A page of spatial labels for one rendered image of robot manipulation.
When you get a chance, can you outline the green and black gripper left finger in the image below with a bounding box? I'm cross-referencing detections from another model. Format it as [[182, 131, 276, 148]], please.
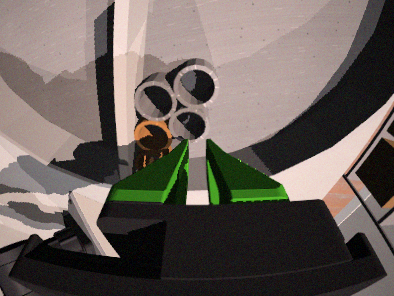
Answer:
[[104, 139, 189, 205]]

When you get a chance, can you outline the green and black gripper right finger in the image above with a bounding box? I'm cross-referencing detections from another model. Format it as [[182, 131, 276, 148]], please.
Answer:
[[206, 139, 290, 204]]

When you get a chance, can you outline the bronze bushing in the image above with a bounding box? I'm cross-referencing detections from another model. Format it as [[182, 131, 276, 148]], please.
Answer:
[[135, 145, 172, 170], [134, 117, 173, 153]]

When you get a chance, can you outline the grey metal bushing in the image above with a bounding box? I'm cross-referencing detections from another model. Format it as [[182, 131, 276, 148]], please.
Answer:
[[173, 58, 220, 109], [134, 72, 178, 122], [169, 100, 210, 144]]

